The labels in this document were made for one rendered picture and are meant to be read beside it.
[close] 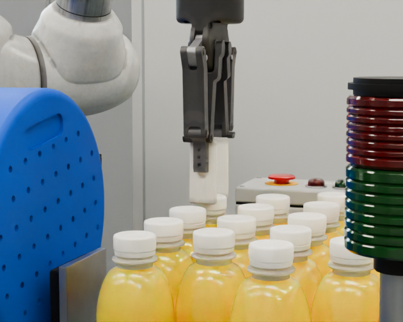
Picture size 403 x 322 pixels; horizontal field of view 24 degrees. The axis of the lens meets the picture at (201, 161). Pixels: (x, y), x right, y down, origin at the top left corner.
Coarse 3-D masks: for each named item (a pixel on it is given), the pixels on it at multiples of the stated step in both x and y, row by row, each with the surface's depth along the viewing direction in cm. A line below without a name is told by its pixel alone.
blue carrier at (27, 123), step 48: (0, 96) 97; (48, 96) 100; (0, 144) 91; (48, 144) 100; (96, 144) 112; (0, 192) 91; (48, 192) 100; (96, 192) 112; (0, 240) 92; (48, 240) 101; (96, 240) 112; (0, 288) 92; (48, 288) 101
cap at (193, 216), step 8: (176, 208) 98; (184, 208) 98; (192, 208) 98; (200, 208) 98; (176, 216) 97; (184, 216) 96; (192, 216) 96; (200, 216) 97; (184, 224) 96; (192, 224) 96; (200, 224) 97
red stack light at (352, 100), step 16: (352, 96) 52; (368, 96) 51; (384, 96) 51; (352, 112) 52; (368, 112) 51; (384, 112) 50; (400, 112) 50; (352, 128) 52; (368, 128) 51; (384, 128) 50; (400, 128) 50; (352, 144) 52; (368, 144) 51; (384, 144) 50; (400, 144) 50; (352, 160) 52; (368, 160) 51; (384, 160) 50; (400, 160) 50
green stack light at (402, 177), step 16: (352, 176) 52; (368, 176) 51; (384, 176) 51; (400, 176) 50; (352, 192) 52; (368, 192) 51; (384, 192) 51; (400, 192) 50; (352, 208) 52; (368, 208) 51; (384, 208) 51; (400, 208) 50; (352, 224) 52; (368, 224) 52; (384, 224) 51; (400, 224) 51; (352, 240) 53; (368, 240) 52; (384, 240) 51; (400, 240) 51; (368, 256) 52; (384, 256) 51; (400, 256) 51
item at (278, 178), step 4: (268, 176) 123; (272, 176) 122; (276, 176) 122; (280, 176) 121; (284, 176) 121; (288, 176) 122; (292, 176) 122; (276, 180) 122; (280, 180) 122; (284, 180) 122; (288, 180) 123
